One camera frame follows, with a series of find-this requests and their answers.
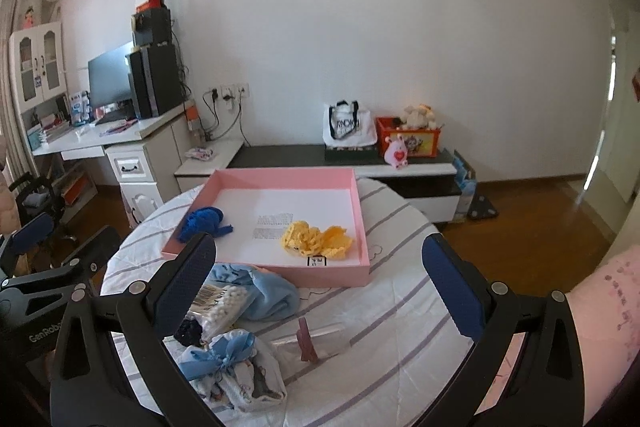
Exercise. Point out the red door decoration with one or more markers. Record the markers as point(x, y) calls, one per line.
point(636, 84)

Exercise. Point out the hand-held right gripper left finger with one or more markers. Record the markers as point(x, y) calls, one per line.
point(185, 287)

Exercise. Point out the black keyboard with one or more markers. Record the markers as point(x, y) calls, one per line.
point(115, 116)

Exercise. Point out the cotton swab packet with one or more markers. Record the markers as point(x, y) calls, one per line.
point(225, 307)

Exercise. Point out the orange storage box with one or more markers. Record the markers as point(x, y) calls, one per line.
point(425, 143)

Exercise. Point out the floral packet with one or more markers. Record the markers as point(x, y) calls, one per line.
point(200, 153)

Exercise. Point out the black office chair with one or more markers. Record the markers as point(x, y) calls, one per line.
point(30, 194)

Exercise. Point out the low white and black cabinet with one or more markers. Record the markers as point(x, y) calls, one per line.
point(280, 155)

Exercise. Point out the stack of books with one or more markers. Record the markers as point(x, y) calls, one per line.
point(50, 129)

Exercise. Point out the blue and white package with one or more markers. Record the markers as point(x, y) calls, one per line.
point(80, 109)

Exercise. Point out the white glass-door cabinet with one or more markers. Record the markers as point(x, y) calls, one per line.
point(14, 77)

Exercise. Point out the pink shallow box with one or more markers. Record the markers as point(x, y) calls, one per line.
point(300, 207)

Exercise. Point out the pink pens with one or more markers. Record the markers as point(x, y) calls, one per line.
point(120, 126)

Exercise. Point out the black box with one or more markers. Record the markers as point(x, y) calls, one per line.
point(157, 27)

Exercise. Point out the yellow crochet piece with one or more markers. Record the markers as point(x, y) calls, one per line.
point(300, 237)

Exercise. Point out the blue crochet piece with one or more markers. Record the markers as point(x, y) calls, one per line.
point(202, 219)

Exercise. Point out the white desk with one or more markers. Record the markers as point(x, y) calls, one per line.
point(150, 127)

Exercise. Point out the person's pink pajama clothing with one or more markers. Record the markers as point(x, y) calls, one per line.
point(610, 307)

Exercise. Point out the striped white tablecloth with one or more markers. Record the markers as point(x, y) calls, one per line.
point(390, 307)

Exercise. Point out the pink hair clip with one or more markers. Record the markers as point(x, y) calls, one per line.
point(307, 342)

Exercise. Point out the printed pouch with blue bow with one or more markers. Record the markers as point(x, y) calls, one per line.
point(250, 382)

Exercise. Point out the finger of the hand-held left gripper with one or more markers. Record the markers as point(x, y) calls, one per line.
point(30, 229)
point(95, 247)

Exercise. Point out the white wall socket strip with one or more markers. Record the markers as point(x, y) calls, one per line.
point(242, 89)

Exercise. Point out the beige curtain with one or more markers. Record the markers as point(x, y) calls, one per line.
point(7, 17)

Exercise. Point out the black computer monitor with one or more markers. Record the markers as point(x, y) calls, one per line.
point(107, 77)

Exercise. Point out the blue carton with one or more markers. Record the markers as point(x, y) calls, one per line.
point(465, 187)

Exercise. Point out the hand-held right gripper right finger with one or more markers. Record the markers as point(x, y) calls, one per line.
point(450, 289)

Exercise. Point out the black computer tower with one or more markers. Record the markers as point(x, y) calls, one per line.
point(160, 82)

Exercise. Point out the small orange box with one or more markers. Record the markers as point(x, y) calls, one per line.
point(191, 113)

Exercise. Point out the small doll figure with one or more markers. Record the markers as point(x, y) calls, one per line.
point(29, 17)

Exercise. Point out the navy crochet scrunchie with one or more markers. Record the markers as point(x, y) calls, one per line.
point(190, 332)

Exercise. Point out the white tote bag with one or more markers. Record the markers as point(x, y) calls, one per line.
point(350, 127)

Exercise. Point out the beige plush toy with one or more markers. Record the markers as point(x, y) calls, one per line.
point(417, 117)

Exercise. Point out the light blue cloth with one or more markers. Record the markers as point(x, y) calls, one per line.
point(275, 297)

